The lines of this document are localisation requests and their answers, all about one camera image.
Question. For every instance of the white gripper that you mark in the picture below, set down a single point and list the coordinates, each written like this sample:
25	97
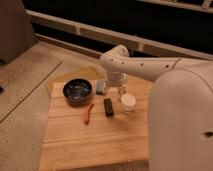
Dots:
113	79

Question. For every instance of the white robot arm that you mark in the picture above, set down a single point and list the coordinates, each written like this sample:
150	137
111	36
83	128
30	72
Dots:
180	107

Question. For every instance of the blue grey sponge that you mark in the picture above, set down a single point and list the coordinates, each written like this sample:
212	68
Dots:
100	87

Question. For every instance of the white lidded cup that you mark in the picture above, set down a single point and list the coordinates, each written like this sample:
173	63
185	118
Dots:
128	101

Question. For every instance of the black rectangular block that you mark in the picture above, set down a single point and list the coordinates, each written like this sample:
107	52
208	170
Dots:
108	107

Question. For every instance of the dark blue bowl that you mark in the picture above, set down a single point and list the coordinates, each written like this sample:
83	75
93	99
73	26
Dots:
77	90

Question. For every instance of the grey cabinet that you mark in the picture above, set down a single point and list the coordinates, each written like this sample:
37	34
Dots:
16	31

